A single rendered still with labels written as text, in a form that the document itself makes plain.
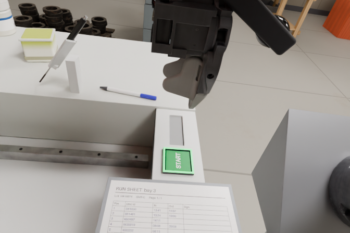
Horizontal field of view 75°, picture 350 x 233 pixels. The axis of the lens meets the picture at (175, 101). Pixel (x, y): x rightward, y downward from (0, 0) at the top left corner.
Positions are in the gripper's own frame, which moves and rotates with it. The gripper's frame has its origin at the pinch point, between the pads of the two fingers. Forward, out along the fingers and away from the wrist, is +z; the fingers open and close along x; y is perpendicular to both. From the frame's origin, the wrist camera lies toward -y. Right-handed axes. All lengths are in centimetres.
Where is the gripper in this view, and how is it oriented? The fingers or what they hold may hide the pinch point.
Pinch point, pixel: (197, 100)
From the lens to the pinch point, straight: 33.8
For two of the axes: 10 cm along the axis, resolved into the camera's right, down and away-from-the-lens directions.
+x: 0.2, 6.2, -7.8
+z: -1.4, 7.8, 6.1
